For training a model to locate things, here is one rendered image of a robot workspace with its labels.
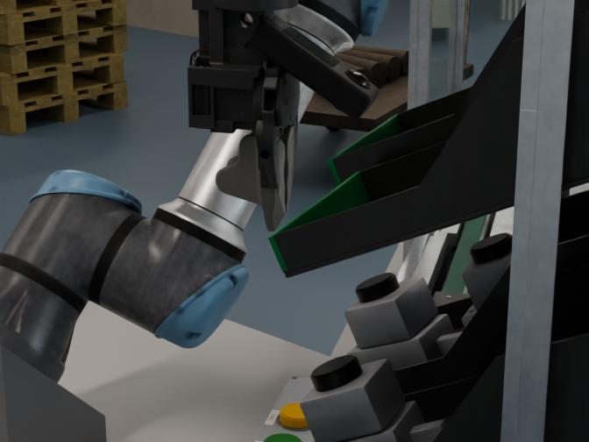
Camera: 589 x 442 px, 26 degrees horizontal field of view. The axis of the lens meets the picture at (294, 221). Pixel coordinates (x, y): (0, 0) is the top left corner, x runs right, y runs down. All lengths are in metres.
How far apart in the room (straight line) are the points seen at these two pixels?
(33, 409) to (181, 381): 0.31
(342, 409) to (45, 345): 0.74
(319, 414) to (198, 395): 0.90
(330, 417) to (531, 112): 0.26
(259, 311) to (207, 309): 2.68
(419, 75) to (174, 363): 0.59
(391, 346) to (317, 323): 3.15
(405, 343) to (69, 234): 0.67
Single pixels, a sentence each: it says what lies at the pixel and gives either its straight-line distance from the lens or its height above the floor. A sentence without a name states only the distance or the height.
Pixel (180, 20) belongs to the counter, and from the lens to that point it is 8.78.
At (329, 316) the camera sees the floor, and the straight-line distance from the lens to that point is 4.07.
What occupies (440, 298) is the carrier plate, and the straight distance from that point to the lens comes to 1.65.
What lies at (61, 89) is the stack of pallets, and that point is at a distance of 6.49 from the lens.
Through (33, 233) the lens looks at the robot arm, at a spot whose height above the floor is 1.11.
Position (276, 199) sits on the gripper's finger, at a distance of 1.10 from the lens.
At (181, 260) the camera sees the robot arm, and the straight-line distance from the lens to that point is 1.43.
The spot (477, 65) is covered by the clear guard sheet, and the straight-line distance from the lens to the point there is 2.48.
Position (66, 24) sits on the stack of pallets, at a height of 0.49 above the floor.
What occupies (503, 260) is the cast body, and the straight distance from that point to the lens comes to 0.84.
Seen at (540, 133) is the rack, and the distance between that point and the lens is 0.58.
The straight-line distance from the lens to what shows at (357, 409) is 0.74.
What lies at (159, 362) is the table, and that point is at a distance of 1.74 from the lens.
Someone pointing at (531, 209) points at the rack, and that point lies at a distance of 0.59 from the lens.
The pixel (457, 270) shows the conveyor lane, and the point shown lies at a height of 0.95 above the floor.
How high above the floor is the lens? 1.59
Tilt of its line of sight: 19 degrees down
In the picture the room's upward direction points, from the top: straight up
